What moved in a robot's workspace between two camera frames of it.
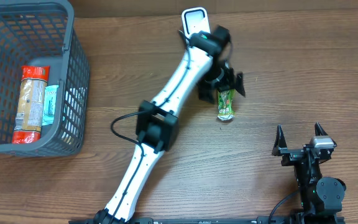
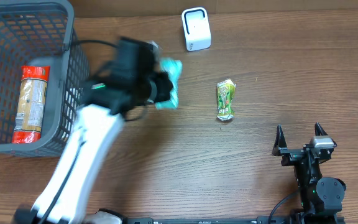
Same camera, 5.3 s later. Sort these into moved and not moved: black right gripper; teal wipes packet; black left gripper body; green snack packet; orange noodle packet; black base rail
Moved: black left gripper body; teal wipes packet
Not moved: green snack packet; black right gripper; orange noodle packet; black base rail
